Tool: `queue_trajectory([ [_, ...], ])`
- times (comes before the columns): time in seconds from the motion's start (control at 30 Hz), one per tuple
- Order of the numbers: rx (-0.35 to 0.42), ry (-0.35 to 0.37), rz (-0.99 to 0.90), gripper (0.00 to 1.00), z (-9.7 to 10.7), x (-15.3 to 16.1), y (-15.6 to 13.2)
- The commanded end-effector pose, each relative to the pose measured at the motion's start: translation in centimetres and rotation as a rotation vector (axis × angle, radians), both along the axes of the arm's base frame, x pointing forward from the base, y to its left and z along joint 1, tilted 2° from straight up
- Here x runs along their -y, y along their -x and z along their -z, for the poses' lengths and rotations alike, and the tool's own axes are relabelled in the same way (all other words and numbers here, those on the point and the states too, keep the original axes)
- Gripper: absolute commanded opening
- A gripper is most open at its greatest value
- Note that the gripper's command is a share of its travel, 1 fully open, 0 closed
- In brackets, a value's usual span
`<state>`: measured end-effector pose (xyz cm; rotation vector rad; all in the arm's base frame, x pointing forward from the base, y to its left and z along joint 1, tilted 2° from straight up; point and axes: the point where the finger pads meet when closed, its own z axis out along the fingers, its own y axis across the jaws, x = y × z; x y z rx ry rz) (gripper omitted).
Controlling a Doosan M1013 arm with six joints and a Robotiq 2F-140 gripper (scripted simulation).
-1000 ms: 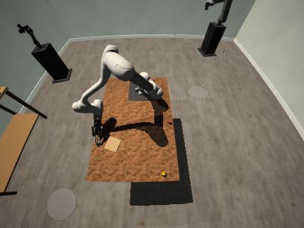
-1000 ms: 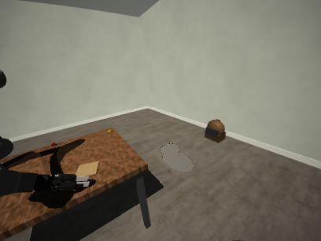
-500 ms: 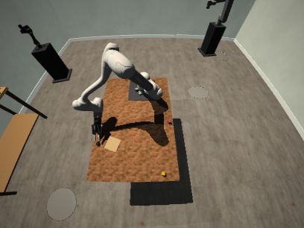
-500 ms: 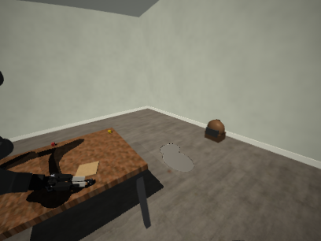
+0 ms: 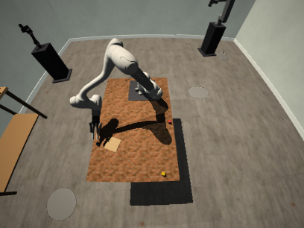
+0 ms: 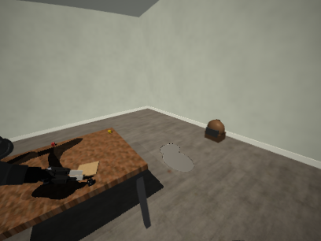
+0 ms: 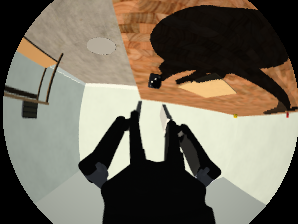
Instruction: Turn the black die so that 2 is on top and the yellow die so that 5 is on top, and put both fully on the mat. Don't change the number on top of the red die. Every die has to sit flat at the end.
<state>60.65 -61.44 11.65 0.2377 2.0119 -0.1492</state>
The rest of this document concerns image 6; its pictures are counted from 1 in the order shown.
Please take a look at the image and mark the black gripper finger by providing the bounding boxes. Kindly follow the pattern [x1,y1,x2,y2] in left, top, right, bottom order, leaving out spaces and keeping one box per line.
[46,166,83,175]
[42,172,83,186]

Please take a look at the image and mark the tan square mat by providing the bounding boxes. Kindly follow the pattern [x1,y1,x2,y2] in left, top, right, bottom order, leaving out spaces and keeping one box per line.
[78,161,99,177]

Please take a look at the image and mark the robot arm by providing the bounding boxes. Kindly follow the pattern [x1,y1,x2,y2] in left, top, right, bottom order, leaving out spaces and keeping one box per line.
[0,136,28,186]

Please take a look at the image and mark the black die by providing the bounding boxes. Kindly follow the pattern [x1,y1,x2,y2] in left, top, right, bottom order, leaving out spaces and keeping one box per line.
[87,178,94,186]

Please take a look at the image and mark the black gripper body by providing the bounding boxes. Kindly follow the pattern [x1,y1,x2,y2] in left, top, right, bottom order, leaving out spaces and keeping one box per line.
[24,166,52,184]

